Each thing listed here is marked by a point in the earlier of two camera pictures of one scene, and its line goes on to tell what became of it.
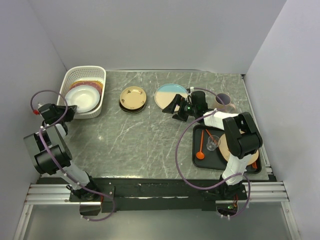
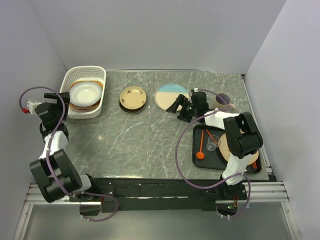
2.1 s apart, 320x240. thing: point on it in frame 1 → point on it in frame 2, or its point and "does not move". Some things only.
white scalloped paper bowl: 86,97 does not move
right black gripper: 171,108 does not move
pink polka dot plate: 97,86 → 73,106
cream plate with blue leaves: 164,93 does not move
